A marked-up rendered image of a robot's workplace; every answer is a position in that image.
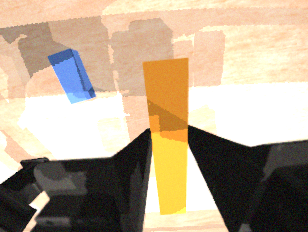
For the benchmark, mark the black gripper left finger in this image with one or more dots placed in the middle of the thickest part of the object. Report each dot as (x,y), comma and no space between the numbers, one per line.
(125,175)

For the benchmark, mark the yellow bar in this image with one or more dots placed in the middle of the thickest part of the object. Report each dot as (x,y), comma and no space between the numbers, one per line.
(167,93)

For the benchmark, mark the blue rectangular bar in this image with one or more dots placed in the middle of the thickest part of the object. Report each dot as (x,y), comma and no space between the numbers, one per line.
(72,75)

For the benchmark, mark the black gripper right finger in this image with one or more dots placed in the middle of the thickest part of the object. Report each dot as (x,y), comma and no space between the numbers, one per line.
(237,174)

